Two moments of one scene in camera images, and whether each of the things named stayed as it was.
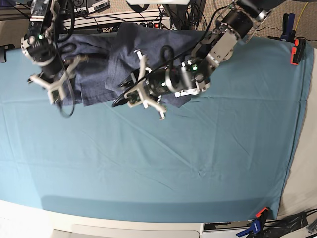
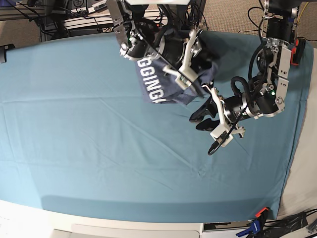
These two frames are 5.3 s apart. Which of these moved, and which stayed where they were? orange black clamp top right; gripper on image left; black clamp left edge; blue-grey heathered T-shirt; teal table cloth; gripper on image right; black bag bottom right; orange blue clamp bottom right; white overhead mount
Moved: gripper on image left; gripper on image right; blue-grey heathered T-shirt
Stayed: orange black clamp top right; white overhead mount; teal table cloth; black clamp left edge; black bag bottom right; orange blue clamp bottom right
